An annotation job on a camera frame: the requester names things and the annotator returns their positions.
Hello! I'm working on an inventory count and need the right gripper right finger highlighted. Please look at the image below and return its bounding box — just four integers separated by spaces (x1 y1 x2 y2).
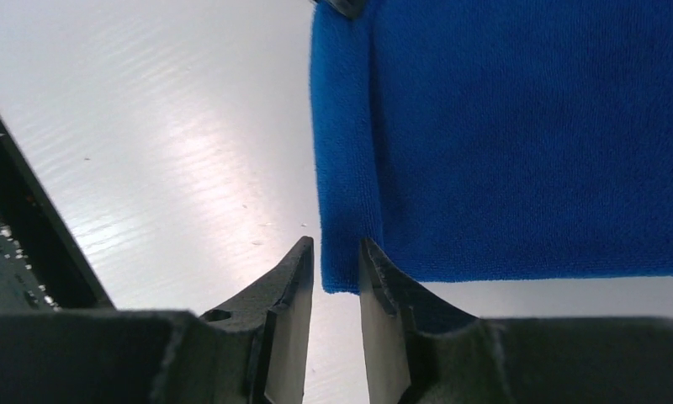
358 238 476 403

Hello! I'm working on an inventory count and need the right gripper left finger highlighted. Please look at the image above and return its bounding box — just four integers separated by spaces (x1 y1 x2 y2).
201 237 314 403

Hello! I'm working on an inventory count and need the blue towel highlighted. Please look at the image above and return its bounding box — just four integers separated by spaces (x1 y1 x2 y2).
310 1 673 293

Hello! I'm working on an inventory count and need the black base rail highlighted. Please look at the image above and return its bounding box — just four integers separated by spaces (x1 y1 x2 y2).
0 118 114 313

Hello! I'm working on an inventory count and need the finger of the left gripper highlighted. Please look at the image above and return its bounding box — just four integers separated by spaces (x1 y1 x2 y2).
314 0 368 20

